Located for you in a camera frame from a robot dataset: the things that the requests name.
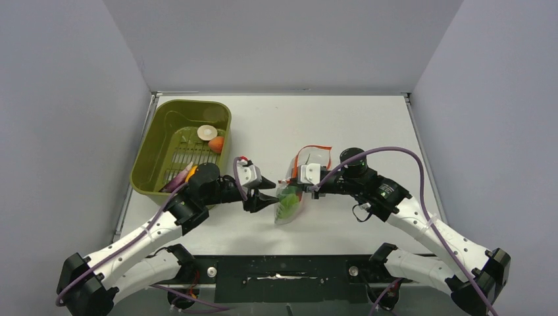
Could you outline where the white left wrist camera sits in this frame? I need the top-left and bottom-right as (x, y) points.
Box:
(234, 156), (263, 190)

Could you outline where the black looped cable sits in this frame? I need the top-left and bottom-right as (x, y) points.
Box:
(351, 198), (376, 223)

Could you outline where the clear zip bag orange zipper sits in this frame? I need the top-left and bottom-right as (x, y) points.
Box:
(274, 145), (332, 225)

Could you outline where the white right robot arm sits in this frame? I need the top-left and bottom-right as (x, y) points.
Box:
(292, 146), (511, 315)

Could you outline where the orange round fruit toy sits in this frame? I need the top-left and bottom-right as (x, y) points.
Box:
(208, 136), (225, 154)

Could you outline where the white mushroom toy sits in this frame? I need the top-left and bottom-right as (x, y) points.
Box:
(197, 124), (218, 142)

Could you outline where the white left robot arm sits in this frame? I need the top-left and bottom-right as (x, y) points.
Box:
(55, 157), (278, 315)

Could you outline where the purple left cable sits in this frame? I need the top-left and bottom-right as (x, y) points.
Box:
(55, 156), (251, 315)

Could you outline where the orange bell pepper toy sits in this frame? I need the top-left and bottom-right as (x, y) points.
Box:
(185, 165), (197, 183)

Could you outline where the purple cable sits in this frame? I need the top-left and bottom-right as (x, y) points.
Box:
(55, 156), (251, 315)
(309, 146), (500, 316)

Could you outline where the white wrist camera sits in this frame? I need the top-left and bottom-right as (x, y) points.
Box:
(234, 156), (263, 190)
(296, 163), (328, 186)

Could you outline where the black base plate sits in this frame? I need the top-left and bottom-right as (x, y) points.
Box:
(166, 255), (394, 303)

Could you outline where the purple eggplant toy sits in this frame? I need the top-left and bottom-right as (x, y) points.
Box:
(159, 162), (193, 193)

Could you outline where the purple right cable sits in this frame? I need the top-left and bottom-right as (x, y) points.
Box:
(309, 146), (500, 316)

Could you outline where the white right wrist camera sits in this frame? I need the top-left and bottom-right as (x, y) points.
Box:
(296, 163), (328, 186)

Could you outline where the olive green plastic bin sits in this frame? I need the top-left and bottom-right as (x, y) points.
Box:
(130, 99), (232, 205)

